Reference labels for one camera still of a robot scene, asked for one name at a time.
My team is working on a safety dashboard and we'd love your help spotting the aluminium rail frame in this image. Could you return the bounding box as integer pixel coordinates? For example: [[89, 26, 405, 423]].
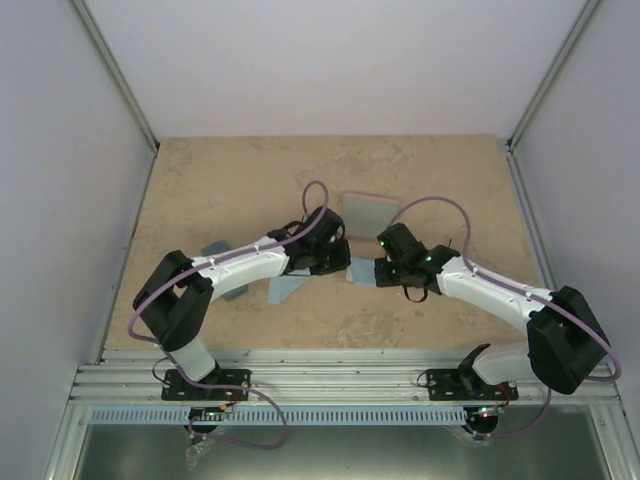
[[44, 139, 626, 480]]

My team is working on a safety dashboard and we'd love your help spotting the left corner aluminium post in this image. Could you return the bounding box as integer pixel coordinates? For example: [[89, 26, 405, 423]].
[[68, 0, 160, 155]]

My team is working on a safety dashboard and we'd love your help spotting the corner aluminium post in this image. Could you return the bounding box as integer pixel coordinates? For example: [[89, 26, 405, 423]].
[[505, 0, 605, 153], [68, 0, 160, 155]]

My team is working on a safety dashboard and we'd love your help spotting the pink glasses case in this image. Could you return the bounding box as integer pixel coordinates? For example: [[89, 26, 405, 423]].
[[342, 192, 401, 240]]

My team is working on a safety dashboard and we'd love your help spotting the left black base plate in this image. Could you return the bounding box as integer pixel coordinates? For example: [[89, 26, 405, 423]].
[[161, 369, 252, 403]]

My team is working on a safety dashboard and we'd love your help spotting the light blue cleaning cloth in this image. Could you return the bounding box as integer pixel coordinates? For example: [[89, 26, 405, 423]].
[[346, 257, 376, 288]]

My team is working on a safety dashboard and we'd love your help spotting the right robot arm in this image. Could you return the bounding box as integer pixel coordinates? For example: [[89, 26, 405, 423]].
[[374, 223, 611, 399]]

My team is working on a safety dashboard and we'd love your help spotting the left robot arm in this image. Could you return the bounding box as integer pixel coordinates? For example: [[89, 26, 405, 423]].
[[133, 207, 351, 399]]

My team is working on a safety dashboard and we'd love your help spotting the right corner aluminium post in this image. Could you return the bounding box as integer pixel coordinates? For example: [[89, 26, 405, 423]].
[[505, 0, 605, 153]]

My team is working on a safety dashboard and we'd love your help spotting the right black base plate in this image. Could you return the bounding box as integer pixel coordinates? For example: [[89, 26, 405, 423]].
[[418, 369, 519, 402]]

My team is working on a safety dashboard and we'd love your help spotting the blue-grey glasses case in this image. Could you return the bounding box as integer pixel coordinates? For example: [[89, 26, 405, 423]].
[[200, 240, 250, 303]]

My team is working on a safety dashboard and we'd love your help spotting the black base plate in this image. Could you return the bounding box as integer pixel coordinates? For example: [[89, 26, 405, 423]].
[[418, 369, 519, 402], [161, 369, 252, 403]]

